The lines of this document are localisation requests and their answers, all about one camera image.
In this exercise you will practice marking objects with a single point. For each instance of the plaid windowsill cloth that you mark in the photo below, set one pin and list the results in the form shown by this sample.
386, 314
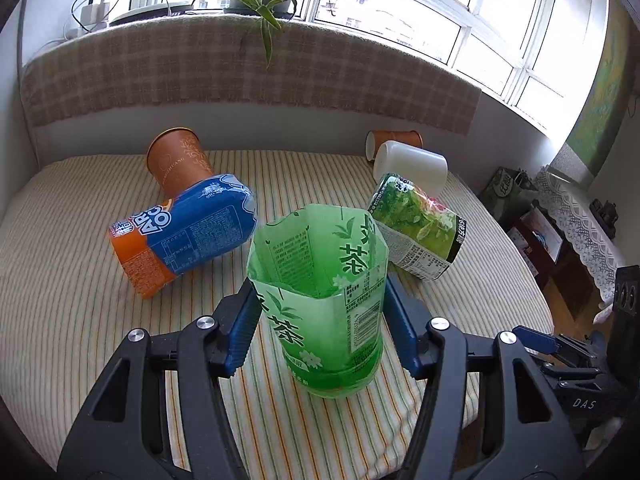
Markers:
221, 59

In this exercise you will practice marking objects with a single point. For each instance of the orange paper cup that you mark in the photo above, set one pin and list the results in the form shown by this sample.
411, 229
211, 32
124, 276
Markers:
376, 138
176, 160

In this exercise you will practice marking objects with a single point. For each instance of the orange paper cup far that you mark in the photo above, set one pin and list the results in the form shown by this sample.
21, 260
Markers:
376, 138

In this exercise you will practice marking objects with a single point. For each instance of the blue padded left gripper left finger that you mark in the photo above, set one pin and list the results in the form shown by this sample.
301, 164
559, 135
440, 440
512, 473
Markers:
237, 317

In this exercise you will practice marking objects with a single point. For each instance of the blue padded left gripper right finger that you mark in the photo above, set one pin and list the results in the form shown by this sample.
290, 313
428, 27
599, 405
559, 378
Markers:
408, 319

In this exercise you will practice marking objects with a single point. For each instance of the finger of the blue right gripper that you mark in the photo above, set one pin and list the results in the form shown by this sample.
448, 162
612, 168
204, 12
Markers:
537, 341

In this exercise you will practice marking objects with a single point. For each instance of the green cut bottle cup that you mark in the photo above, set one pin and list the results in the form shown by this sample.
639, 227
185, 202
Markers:
320, 275

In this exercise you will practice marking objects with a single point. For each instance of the dark flat tray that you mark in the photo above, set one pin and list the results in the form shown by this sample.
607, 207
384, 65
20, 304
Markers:
150, 12

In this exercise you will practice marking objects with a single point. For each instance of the white charger plugs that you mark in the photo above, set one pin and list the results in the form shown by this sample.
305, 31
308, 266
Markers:
91, 17

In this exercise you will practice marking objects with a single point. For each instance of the green white carton cup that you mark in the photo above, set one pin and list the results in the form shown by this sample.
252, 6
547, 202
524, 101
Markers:
423, 236

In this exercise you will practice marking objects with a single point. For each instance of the orange paper cup near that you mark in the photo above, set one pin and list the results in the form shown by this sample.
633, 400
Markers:
176, 160

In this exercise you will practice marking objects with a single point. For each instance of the white lace side table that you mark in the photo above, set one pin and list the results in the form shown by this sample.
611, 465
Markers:
568, 206

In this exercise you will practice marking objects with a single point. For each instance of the blue orange cut bottle cup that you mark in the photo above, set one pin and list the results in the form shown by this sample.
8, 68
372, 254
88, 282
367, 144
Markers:
207, 220

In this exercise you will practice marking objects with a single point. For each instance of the green paper bag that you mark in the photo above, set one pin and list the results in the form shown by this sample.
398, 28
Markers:
508, 194

